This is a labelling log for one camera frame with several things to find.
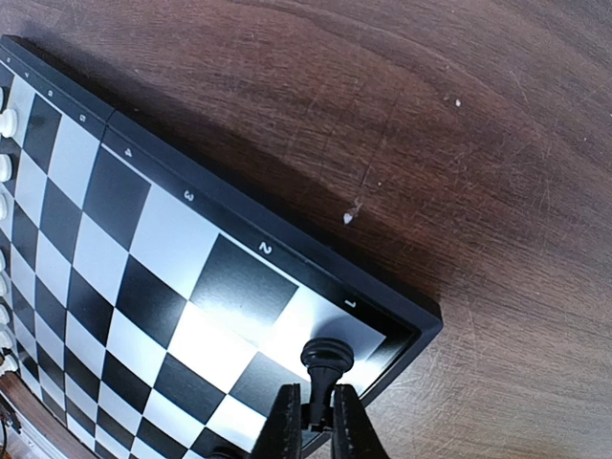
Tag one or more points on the black and white chessboard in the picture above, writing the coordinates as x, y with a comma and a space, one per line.
156, 307

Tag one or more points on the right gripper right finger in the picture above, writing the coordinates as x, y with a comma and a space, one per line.
353, 435

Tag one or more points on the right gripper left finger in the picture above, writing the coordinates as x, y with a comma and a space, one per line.
281, 435

